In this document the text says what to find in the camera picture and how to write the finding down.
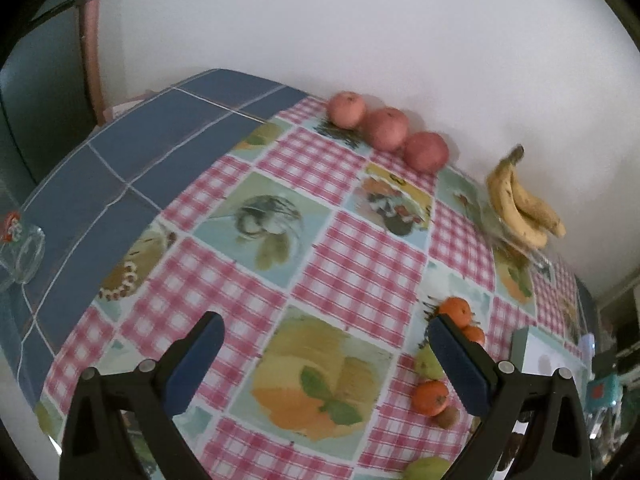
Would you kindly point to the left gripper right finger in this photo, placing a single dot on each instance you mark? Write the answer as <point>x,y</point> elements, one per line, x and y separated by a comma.
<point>555,443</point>

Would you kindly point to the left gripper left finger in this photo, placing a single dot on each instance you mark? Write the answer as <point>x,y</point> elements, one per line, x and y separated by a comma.
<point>95,441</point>

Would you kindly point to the brown kiwi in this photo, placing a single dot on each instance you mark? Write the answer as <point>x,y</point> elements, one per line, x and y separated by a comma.
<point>448,418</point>

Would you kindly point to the green apple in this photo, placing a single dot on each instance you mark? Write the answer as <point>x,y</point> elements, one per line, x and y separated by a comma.
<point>426,468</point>
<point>426,364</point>

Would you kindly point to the orange tangerine front pair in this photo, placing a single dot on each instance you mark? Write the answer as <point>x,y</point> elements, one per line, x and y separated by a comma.
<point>474,334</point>

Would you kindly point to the orange tangerine back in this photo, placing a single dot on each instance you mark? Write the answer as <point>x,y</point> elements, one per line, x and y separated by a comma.
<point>458,310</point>

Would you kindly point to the teal plastic box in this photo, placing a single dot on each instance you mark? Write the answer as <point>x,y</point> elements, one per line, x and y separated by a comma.
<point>603,393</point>

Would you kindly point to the white tray teal rim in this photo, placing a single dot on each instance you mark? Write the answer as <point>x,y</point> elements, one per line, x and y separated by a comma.
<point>535,352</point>

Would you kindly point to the clear plastic fruit container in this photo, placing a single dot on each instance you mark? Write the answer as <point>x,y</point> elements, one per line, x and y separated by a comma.
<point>500,234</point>

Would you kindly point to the blue tiled undercloth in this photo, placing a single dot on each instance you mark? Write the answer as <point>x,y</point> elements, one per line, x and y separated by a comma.
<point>101,196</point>

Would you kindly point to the upper yellow banana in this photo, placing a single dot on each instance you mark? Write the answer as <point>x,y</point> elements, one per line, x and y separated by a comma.
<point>536,208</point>

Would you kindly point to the yellow banana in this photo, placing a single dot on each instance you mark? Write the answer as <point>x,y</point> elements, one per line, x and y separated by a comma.
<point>536,208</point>
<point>501,198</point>

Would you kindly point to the lower yellow banana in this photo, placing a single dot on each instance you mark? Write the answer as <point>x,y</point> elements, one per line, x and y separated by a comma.
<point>501,198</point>

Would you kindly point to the pink checkered fruit tablecloth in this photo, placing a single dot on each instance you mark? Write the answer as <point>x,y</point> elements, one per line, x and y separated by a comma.
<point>325,259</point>

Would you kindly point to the middle red apple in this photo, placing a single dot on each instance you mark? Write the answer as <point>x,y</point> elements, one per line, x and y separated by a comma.
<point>385,129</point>

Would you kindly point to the left red apple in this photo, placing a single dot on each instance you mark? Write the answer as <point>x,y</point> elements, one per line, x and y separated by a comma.
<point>346,110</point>

